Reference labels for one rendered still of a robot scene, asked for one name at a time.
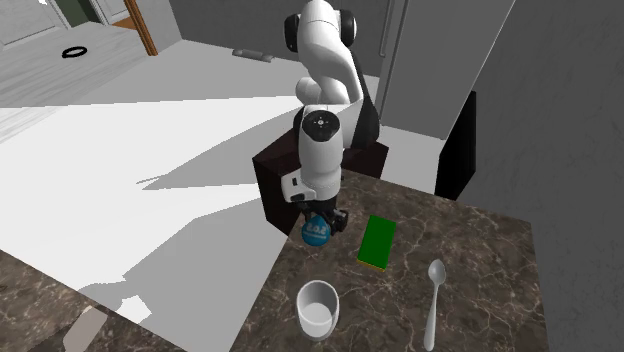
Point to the grey bar-shaped object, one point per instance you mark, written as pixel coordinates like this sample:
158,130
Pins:
252,54

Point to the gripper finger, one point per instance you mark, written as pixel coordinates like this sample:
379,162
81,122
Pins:
340,221
306,213

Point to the green sponge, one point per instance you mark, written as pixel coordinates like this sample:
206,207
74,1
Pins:
377,242

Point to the brown wooden door frame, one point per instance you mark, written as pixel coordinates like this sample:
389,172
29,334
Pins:
142,27

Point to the grey tall cabinet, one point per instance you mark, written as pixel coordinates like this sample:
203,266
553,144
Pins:
438,63

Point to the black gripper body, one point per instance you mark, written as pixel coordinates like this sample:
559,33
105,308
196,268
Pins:
323,204

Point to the grey flat rounded slab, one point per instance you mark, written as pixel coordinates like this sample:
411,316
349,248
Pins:
86,329

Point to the dark robot stand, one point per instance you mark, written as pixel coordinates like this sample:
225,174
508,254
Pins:
276,168

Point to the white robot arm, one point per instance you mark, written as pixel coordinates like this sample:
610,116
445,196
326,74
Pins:
327,73

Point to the silver spoon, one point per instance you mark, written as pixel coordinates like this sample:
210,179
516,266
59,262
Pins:
433,302

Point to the white door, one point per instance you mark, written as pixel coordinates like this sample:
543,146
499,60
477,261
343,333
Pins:
27,19

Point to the white cup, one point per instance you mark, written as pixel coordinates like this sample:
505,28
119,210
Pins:
317,309

